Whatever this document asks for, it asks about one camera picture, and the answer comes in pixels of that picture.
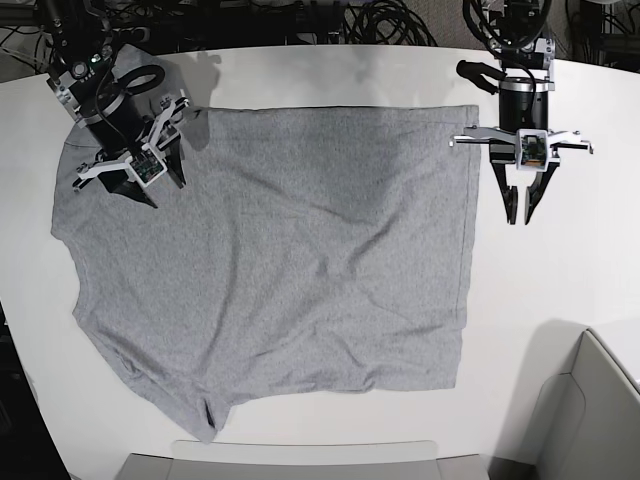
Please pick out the grey chair bottom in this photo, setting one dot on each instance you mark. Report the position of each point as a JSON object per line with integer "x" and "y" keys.
{"x": 403, "y": 460}

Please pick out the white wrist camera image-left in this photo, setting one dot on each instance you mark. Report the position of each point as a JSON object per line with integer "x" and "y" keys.
{"x": 146, "y": 167}

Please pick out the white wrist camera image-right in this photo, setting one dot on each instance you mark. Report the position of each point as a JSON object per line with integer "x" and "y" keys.
{"x": 532, "y": 151}

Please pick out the grey T-shirt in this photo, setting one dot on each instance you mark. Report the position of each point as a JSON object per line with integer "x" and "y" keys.
{"x": 311, "y": 249}

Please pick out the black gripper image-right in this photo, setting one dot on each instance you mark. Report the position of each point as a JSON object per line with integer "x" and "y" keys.
{"x": 521, "y": 106}

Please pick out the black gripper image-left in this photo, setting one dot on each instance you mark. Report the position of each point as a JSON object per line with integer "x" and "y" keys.
{"x": 122, "y": 132}

